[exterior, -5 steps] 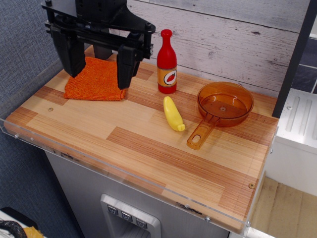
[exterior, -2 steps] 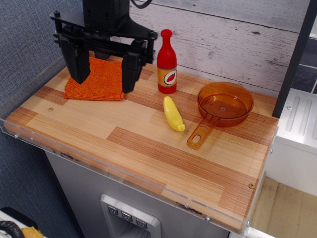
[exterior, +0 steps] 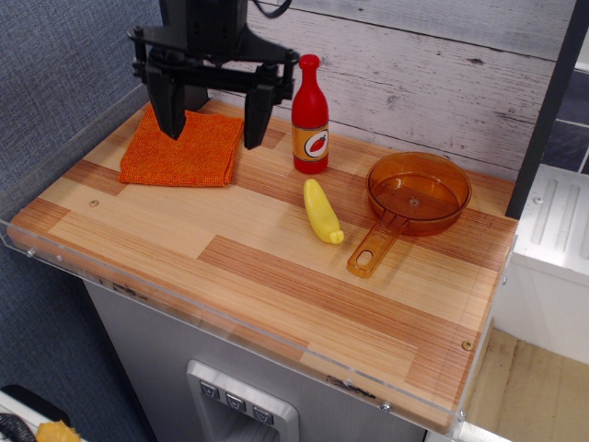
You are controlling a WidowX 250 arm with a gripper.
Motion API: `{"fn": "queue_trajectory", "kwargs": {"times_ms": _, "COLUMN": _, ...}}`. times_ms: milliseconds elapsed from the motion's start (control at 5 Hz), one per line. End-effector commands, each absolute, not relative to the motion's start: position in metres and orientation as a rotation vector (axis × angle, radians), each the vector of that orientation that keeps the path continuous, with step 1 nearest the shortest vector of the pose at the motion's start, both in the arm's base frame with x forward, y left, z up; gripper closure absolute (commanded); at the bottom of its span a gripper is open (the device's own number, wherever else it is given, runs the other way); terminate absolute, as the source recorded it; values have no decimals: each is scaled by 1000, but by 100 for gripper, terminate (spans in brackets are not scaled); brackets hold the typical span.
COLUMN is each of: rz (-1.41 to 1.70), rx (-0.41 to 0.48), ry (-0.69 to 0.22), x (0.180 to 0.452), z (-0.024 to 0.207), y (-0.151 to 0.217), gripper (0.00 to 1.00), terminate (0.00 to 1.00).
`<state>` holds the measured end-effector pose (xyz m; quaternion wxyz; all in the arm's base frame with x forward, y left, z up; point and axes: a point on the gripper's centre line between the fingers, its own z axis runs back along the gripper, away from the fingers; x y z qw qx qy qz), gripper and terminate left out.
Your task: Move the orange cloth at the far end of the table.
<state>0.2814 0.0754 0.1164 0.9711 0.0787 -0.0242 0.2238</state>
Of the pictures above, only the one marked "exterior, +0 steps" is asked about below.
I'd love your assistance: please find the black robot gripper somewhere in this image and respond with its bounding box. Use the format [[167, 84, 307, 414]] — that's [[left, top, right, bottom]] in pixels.
[[128, 1, 299, 150]]

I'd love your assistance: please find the orange knitted cloth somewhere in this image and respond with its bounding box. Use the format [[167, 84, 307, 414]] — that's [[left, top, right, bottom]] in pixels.
[[119, 105, 244, 188]]

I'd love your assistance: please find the red toy sauce bottle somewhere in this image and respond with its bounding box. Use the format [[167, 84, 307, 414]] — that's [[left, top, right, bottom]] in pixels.
[[291, 54, 329, 174]]

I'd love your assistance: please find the yellow toy banana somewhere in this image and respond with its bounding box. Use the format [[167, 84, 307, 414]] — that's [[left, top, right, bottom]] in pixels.
[[303, 179, 344, 245]]

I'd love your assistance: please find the orange transparent toy pan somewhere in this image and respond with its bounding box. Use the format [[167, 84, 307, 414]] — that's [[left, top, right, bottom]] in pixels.
[[347, 152, 472, 278]]

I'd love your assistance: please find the clear acrylic table guard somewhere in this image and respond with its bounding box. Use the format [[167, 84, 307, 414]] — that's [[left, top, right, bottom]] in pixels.
[[8, 110, 515, 432]]

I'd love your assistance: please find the silver toy fridge cabinet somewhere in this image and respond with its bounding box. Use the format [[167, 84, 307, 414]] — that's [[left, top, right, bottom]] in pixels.
[[87, 283, 426, 441]]

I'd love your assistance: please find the yellow object bottom corner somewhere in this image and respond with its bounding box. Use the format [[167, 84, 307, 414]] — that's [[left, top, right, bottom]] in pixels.
[[36, 421, 83, 442]]

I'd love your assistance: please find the white toy sink unit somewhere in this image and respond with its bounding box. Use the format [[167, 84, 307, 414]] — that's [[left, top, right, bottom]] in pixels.
[[492, 165, 588, 363]]

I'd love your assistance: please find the black vertical post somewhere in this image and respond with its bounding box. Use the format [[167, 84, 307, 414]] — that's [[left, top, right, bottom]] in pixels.
[[505, 0, 588, 220]]

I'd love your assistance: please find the black braided cable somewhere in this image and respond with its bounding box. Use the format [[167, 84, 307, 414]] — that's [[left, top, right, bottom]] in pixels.
[[0, 413, 38, 442]]

